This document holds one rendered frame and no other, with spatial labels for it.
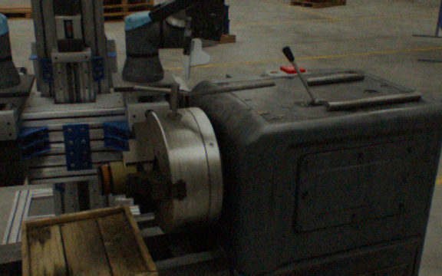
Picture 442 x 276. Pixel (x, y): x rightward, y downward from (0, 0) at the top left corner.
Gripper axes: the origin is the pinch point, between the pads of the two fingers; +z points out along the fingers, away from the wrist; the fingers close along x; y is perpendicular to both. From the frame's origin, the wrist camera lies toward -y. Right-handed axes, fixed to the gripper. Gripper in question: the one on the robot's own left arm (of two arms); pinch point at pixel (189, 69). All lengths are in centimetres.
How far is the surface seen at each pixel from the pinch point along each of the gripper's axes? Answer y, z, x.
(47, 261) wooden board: -31, 47, -19
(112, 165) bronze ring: -17.1, 24.0, -7.9
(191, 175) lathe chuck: 3.3, 21.2, -12.5
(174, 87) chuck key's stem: -3.3, 4.3, -1.2
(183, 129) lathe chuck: -0.2, 13.5, -4.8
